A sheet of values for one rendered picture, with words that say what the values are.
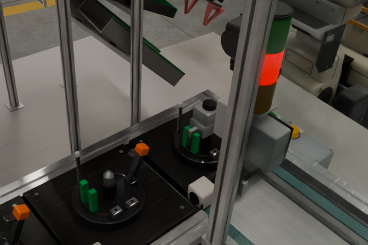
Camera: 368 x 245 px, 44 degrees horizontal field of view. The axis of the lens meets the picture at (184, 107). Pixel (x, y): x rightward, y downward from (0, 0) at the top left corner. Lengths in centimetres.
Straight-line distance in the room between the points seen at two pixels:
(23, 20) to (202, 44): 229
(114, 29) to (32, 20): 274
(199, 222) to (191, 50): 83
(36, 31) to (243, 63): 302
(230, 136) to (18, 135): 69
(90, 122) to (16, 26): 245
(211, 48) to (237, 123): 99
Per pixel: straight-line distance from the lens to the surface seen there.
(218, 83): 145
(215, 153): 97
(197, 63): 154
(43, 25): 364
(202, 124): 96
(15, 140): 124
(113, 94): 137
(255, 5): 58
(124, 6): 101
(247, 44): 61
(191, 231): 90
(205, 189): 92
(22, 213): 79
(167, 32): 355
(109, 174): 86
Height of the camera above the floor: 166
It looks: 37 degrees down
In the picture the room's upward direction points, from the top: 5 degrees clockwise
